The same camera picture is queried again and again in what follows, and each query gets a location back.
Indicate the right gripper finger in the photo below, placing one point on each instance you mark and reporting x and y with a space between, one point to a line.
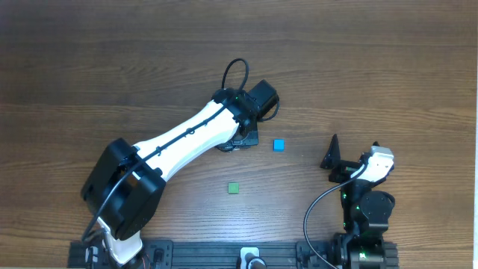
375 144
332 157

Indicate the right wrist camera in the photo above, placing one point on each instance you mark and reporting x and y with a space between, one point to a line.
379 160

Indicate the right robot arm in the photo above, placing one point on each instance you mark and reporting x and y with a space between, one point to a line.
367 213

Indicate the mounting rail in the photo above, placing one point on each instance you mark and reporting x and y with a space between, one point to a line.
209 256

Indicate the green cube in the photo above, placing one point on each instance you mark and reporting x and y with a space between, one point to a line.
233 188

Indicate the blue cube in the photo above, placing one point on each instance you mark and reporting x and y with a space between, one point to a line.
278 145

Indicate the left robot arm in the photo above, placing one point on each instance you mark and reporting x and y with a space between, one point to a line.
194 138

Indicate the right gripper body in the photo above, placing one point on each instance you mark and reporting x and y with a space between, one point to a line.
345 171

